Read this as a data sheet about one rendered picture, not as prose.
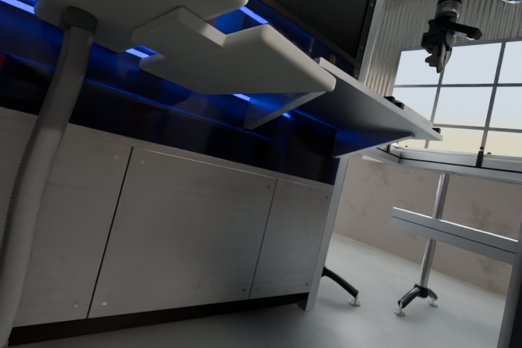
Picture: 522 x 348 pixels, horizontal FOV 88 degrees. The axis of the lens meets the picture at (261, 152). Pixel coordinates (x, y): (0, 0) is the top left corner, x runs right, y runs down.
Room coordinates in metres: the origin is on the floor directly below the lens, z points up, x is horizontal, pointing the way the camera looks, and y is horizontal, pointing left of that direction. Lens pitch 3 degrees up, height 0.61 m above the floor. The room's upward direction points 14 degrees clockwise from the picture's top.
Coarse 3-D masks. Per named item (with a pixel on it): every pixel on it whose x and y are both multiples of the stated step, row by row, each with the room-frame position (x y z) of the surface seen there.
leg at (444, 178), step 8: (440, 176) 1.66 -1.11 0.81; (448, 176) 1.64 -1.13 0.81; (440, 184) 1.65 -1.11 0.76; (440, 192) 1.64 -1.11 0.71; (440, 200) 1.64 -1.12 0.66; (440, 208) 1.64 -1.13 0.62; (432, 216) 1.66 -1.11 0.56; (440, 216) 1.64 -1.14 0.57; (432, 240) 1.64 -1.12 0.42; (432, 248) 1.64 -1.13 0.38; (424, 256) 1.66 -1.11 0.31; (432, 256) 1.64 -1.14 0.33; (424, 264) 1.65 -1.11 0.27; (424, 272) 1.64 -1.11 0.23; (424, 280) 1.64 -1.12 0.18
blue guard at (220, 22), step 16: (256, 0) 0.93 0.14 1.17; (224, 16) 0.87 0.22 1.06; (240, 16) 0.91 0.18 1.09; (256, 16) 0.94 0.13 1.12; (272, 16) 0.98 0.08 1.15; (224, 32) 0.88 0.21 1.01; (288, 32) 1.03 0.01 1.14; (304, 32) 1.07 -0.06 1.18; (304, 48) 1.09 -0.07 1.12; (320, 48) 1.13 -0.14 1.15; (336, 64) 1.20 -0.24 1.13; (352, 64) 1.26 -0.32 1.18
